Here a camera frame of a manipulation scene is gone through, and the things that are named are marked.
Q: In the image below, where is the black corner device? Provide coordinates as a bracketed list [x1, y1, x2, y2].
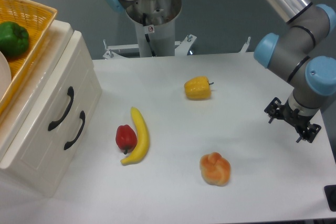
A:
[324, 185, 336, 212]

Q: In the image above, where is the white plate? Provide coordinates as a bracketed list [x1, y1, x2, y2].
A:
[0, 52, 12, 100]

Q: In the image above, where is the yellow banana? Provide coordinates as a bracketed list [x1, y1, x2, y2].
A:
[120, 107, 150, 166]

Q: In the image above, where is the red bell pepper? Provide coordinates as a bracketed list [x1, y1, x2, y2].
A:
[115, 124, 138, 155]

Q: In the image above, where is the green bell pepper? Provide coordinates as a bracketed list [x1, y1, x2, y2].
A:
[1, 21, 29, 57]

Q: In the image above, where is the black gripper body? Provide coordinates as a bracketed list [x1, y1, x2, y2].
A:
[280, 102, 312, 132]

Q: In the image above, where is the yellow bell pepper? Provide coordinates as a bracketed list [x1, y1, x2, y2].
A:
[184, 76, 214, 100]

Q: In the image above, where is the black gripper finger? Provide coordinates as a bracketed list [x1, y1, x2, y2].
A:
[296, 124, 321, 143]
[264, 97, 281, 124]

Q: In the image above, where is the white drawer cabinet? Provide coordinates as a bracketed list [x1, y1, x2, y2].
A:
[1, 20, 102, 196]

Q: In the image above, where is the yellow woven basket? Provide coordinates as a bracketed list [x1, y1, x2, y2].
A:
[1, 0, 57, 114]

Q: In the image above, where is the white table bracket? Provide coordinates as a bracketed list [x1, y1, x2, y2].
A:
[239, 36, 251, 53]

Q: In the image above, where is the orange bread roll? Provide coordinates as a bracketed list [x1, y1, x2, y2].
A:
[199, 152, 231, 186]

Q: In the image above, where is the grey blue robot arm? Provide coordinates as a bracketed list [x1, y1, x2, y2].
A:
[105, 0, 335, 142]

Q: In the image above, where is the black cable on pedestal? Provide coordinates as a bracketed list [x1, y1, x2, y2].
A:
[142, 13, 158, 58]

